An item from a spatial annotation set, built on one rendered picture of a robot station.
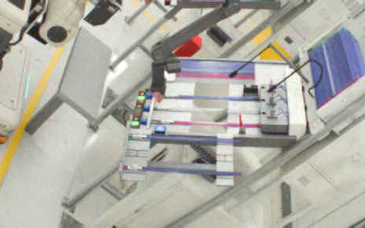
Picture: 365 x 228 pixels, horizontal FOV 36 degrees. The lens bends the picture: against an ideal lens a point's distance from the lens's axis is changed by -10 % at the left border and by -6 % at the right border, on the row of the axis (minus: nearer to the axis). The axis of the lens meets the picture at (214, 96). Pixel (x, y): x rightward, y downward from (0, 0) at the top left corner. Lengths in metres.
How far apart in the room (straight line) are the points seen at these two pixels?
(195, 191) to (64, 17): 1.12
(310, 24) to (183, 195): 1.66
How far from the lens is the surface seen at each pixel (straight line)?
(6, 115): 2.96
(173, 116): 2.96
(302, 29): 4.17
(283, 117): 2.87
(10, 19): 2.58
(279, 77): 3.27
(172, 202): 3.14
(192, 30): 2.56
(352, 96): 2.71
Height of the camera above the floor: 2.23
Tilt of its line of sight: 25 degrees down
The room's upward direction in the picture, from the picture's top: 52 degrees clockwise
